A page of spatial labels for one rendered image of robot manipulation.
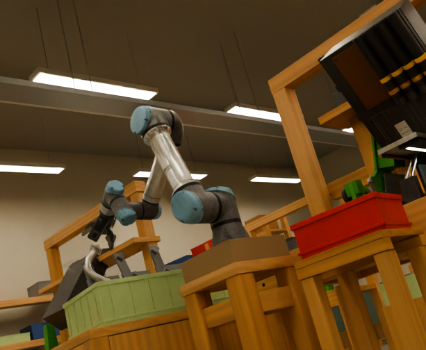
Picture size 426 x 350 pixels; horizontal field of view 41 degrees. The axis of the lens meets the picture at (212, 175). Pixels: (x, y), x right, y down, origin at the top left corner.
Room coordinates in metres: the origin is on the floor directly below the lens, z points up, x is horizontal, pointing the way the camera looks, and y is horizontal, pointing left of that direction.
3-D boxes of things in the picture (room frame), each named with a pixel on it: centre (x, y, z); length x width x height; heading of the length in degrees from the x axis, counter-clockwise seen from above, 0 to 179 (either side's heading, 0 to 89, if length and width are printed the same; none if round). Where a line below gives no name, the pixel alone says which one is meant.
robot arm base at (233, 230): (2.08, 0.00, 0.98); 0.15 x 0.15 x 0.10
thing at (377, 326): (11.62, -1.92, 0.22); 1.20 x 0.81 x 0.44; 140
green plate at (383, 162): (2.23, -0.71, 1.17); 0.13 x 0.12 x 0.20; 47
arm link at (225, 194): (2.08, 0.00, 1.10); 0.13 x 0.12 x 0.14; 139
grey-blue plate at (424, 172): (2.05, -0.76, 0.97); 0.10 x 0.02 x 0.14; 137
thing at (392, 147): (2.10, -0.79, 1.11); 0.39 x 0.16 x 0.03; 137
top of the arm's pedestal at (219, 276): (2.08, 0.00, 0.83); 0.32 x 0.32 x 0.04; 43
